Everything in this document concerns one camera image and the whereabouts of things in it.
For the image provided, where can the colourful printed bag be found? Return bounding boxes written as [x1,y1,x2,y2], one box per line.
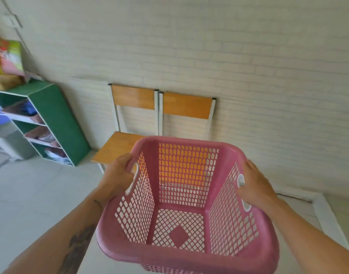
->
[0,40,25,76]

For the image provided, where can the pink folded clothes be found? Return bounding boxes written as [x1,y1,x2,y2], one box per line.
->
[24,125,61,148]

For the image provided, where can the wooden chair white frame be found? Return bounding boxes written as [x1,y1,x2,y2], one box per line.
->
[91,83,159,175]
[158,91,217,186]

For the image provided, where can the blue and brown folded clothes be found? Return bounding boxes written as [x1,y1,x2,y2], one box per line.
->
[3,99,45,125]

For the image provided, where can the green open shelf cabinet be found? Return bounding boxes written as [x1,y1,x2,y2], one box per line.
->
[0,80,91,167]

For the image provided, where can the pink plastic laundry basket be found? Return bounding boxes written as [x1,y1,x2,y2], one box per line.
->
[96,136,280,274]

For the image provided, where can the person's right forearm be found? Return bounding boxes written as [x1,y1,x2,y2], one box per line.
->
[265,197,349,274]

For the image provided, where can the person's left forearm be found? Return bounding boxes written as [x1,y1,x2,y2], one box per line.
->
[3,189,113,274]

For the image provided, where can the brown woven basket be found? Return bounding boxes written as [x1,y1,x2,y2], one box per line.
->
[0,73,24,91]

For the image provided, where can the person's right hand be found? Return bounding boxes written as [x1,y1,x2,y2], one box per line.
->
[236,160,281,210]

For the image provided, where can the white and maroon folded clothes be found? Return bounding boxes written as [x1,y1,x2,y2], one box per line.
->
[44,147,74,165]

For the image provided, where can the person's left hand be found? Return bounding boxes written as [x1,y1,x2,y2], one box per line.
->
[98,153,136,201]

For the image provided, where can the white wall switch box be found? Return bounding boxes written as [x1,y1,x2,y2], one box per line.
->
[3,14,23,29]

